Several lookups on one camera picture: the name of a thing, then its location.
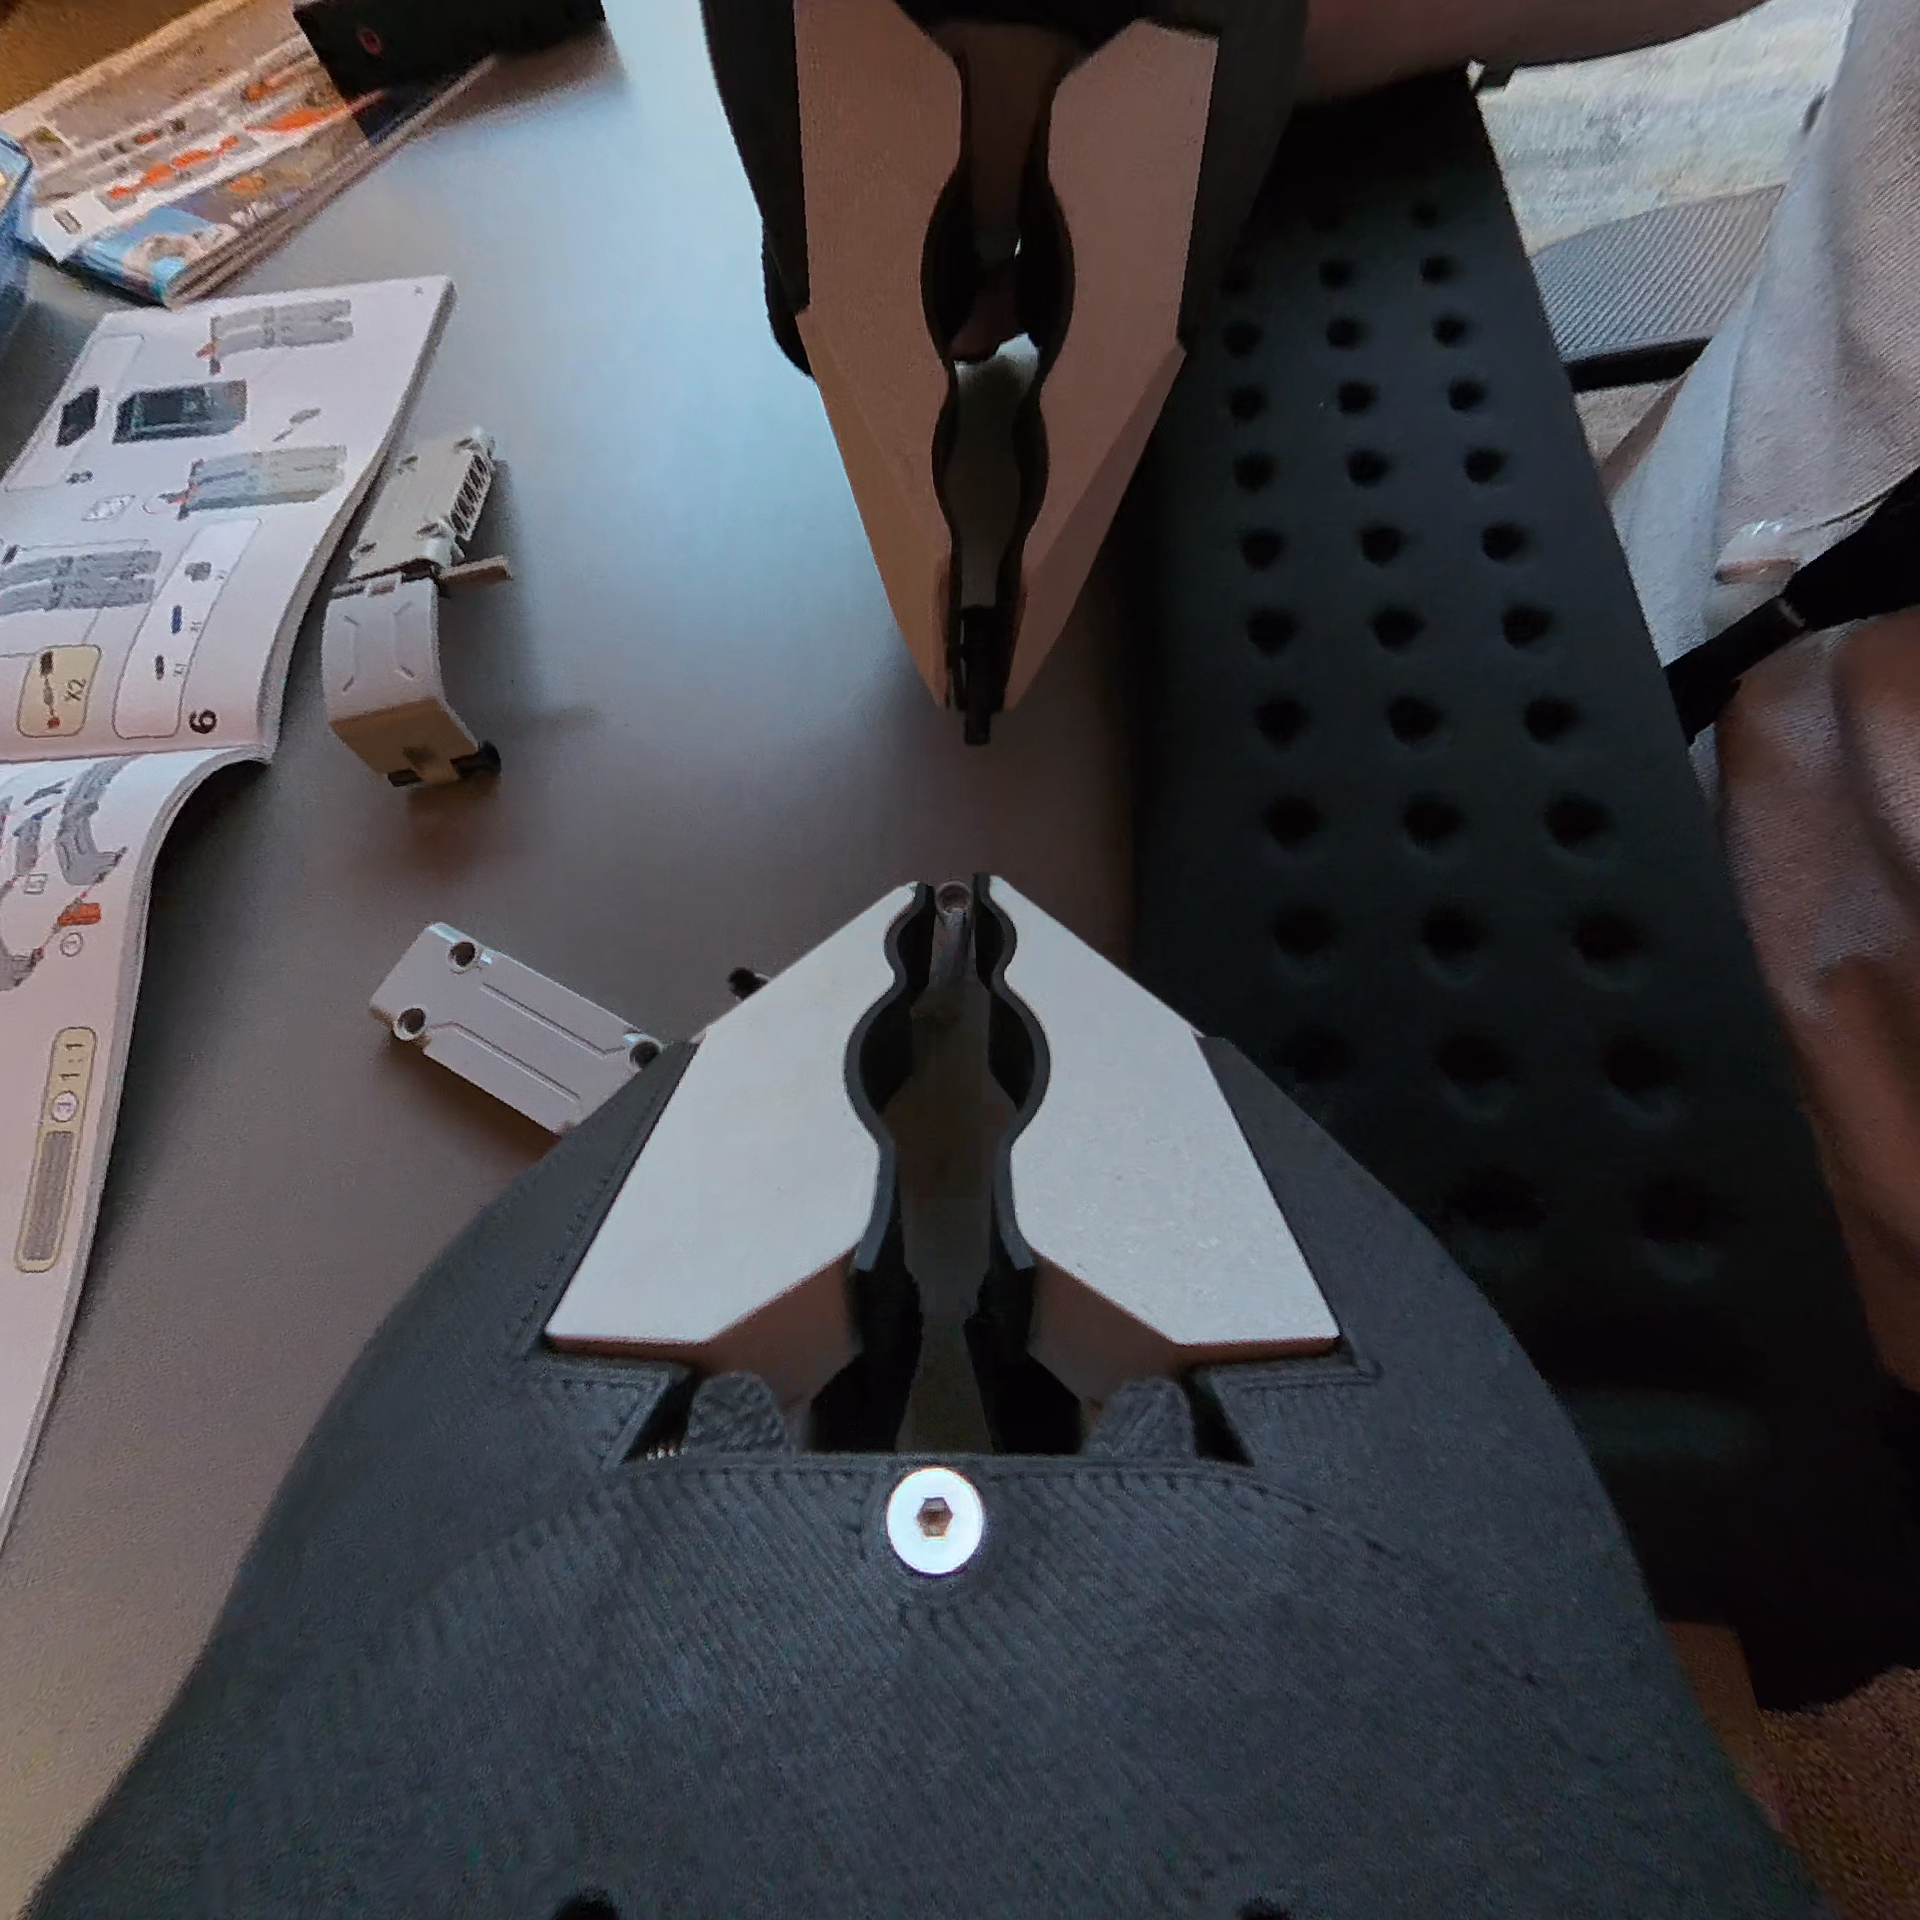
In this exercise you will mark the colourful printed leaflet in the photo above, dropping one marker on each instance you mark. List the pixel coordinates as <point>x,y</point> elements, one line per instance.
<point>225,166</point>

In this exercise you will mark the grey curved brick assembly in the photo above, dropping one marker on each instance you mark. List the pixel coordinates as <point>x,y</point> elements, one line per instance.
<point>399,662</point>

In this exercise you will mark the grey desk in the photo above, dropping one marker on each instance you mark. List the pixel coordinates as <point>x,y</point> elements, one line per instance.
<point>675,750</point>

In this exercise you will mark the light grey curved panel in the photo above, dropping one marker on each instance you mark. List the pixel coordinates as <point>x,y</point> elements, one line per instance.
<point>954,931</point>

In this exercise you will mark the black rectangular device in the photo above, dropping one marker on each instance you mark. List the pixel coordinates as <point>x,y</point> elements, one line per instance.
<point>450,23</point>

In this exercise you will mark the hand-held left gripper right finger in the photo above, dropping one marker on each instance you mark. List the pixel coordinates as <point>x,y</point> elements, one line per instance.
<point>1171,1200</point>

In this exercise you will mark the grey rectangular panel brick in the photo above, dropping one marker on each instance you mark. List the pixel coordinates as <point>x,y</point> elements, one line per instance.
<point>510,1028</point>

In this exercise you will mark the person in beige shirt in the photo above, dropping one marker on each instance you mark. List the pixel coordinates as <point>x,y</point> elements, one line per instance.
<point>1828,901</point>

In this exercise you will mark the instruction booklet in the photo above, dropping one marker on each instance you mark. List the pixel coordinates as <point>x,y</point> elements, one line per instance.
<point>182,524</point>

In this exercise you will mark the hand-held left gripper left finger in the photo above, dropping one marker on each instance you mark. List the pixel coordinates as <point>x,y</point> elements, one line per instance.
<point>720,1200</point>

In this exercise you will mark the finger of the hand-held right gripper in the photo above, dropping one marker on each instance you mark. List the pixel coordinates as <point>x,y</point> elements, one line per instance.
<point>868,301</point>
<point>1126,301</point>

